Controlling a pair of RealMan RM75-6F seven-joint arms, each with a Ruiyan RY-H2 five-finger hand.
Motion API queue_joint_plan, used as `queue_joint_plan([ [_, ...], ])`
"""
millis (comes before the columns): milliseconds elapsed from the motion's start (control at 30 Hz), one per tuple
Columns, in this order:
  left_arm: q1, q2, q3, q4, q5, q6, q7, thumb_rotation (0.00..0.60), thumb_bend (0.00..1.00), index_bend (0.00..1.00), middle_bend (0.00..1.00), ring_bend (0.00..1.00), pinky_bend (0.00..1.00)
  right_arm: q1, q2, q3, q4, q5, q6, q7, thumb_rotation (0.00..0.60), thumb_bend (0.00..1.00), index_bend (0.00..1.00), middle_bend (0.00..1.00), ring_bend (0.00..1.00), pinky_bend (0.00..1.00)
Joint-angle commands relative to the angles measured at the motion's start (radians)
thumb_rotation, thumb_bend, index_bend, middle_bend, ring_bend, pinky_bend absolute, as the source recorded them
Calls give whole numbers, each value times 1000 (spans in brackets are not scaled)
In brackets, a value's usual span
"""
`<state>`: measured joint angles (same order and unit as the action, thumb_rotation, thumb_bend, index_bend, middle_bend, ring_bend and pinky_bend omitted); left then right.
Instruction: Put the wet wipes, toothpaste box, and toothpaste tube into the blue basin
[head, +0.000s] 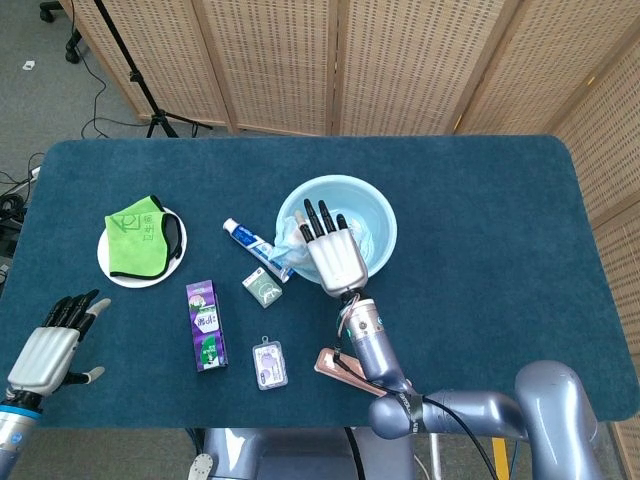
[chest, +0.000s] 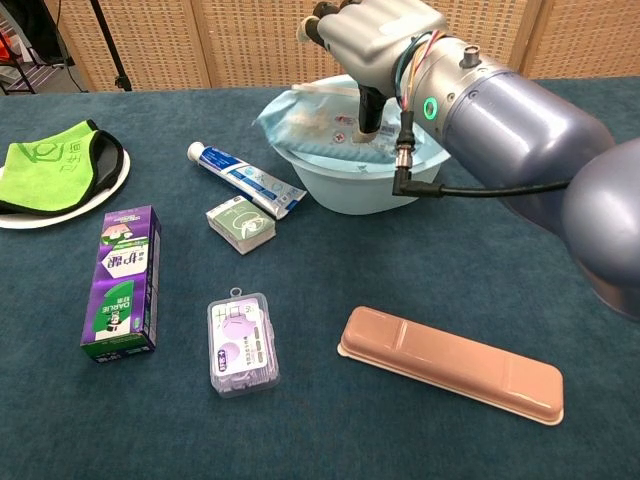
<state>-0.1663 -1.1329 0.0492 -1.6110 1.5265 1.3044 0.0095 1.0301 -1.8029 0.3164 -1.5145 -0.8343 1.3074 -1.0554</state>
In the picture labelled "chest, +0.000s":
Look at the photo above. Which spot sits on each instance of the dark teal table mat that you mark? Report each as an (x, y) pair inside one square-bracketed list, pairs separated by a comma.
[(450, 260)]

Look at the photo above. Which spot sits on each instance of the black rack with clothes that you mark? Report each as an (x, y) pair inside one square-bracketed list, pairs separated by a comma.
[(37, 30)]

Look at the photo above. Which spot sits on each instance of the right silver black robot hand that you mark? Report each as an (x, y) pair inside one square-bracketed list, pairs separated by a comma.
[(375, 35)]

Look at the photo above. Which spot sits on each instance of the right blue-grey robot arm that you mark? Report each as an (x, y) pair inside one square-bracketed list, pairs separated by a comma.
[(525, 125)]

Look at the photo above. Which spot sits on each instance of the clear purple floss case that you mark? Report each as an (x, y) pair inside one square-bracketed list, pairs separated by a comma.
[(242, 345)]

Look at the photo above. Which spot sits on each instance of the woven wooden folding screen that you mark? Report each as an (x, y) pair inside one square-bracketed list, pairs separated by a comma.
[(250, 40)]

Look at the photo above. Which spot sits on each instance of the green cloth with black trim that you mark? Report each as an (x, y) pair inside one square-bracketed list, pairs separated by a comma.
[(45, 170)]

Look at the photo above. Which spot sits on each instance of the white blue toothpaste tube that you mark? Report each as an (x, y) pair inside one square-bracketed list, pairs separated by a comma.
[(245, 175)]

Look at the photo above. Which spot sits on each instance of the black tripod stand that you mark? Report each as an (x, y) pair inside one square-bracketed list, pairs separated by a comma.
[(122, 82)]

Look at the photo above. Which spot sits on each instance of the wet wipes pack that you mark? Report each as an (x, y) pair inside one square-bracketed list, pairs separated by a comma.
[(310, 125)]

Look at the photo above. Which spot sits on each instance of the pink toothbrush case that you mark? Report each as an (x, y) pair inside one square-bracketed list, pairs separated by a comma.
[(450, 362)]

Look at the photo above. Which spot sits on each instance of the white round plate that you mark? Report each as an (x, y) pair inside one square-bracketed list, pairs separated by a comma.
[(100, 197)]

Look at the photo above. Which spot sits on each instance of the small green white box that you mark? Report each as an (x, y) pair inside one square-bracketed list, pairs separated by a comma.
[(240, 222)]

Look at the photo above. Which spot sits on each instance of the light blue plastic basin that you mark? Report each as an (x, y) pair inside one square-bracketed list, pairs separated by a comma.
[(350, 190)]

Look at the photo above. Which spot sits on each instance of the purple carton box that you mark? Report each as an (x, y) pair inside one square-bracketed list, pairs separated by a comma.
[(120, 290)]

